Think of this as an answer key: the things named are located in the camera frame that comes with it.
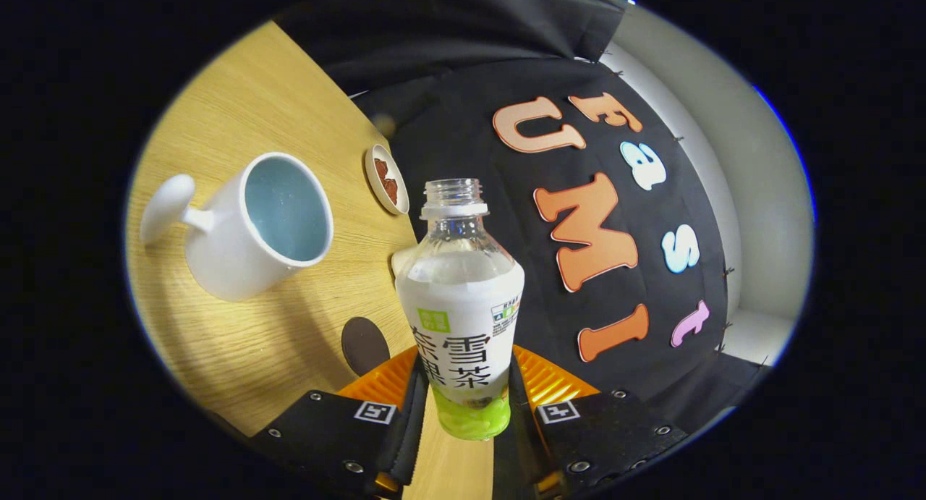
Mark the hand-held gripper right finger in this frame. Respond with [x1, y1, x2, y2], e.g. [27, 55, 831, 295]
[493, 344, 689, 499]

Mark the clear juice bottle white label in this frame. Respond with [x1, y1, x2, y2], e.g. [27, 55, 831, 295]
[394, 178, 526, 441]

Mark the wooden table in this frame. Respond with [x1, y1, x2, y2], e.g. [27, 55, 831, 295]
[127, 21, 496, 500]

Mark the dark round coaster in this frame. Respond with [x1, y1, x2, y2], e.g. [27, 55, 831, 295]
[341, 317, 391, 378]

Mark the white dish with red snacks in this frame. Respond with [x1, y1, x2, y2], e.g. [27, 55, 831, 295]
[364, 144, 410, 216]

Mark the white cup blue inside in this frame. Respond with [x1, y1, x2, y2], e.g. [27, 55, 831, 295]
[140, 151, 335, 302]

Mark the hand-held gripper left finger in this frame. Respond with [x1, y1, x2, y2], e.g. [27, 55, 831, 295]
[250, 346, 429, 499]

